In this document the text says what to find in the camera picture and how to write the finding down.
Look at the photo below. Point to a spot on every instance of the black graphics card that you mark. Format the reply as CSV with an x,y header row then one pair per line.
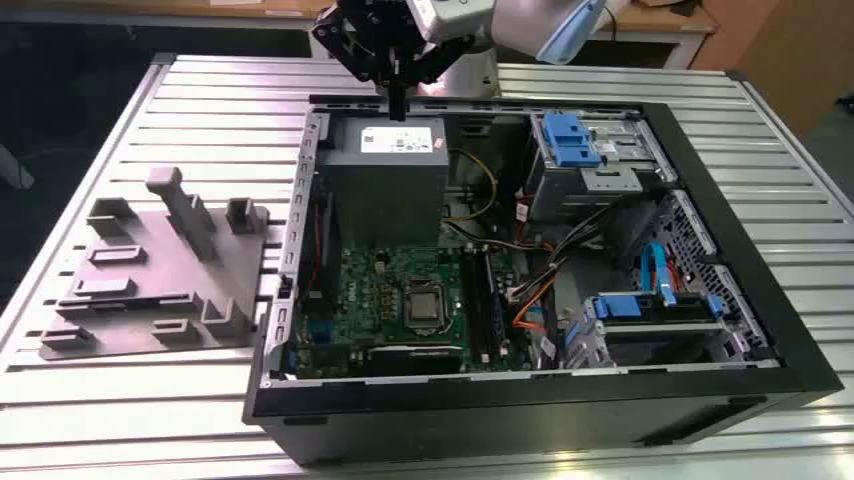
x,y
414,357

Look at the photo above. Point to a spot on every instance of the blue plastic drive bracket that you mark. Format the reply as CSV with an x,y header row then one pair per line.
x,y
567,145

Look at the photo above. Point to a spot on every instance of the silver CPU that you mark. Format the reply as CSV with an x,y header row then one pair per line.
x,y
423,305

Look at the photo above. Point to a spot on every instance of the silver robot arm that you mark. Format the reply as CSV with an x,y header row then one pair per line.
x,y
467,75

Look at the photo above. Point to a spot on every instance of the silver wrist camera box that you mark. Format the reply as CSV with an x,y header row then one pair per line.
x,y
434,20

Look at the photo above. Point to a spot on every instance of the grey power supply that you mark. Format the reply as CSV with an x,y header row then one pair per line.
x,y
387,200

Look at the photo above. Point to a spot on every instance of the black PC case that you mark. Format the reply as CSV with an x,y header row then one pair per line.
x,y
467,415

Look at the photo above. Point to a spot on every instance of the grey parts rack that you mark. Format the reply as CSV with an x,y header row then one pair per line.
x,y
167,260

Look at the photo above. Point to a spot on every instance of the green motherboard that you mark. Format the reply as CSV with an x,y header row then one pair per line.
x,y
363,270

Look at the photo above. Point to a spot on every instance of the black RAM slot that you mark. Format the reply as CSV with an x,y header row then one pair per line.
x,y
480,300
470,300

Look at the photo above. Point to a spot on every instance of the brown wooden cabinet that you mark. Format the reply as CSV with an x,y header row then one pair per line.
x,y
787,50

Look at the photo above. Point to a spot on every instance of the silver disk bay cage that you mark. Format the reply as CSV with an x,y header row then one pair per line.
x,y
590,350

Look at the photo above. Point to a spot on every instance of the silver drive cage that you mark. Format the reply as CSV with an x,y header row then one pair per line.
x,y
600,200

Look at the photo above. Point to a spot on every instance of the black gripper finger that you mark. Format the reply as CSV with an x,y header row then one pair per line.
x,y
343,45
436,62

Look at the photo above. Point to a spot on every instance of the hard disk in blue carrier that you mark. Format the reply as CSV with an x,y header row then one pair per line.
x,y
616,306

